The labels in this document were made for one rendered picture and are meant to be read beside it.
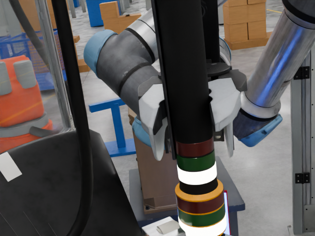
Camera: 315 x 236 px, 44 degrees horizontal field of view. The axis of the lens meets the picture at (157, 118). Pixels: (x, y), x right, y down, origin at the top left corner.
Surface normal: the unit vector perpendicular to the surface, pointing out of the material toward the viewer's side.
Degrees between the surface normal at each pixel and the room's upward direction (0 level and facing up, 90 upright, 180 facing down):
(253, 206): 0
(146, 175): 90
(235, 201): 0
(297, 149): 90
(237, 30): 90
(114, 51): 46
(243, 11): 90
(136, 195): 0
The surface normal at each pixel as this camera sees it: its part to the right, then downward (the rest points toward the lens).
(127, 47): 0.10, -0.19
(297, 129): -0.16, 0.35
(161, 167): 0.07, 0.32
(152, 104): -0.13, -0.94
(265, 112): 0.22, 0.12
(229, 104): 0.42, -0.62
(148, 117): -0.72, -0.54
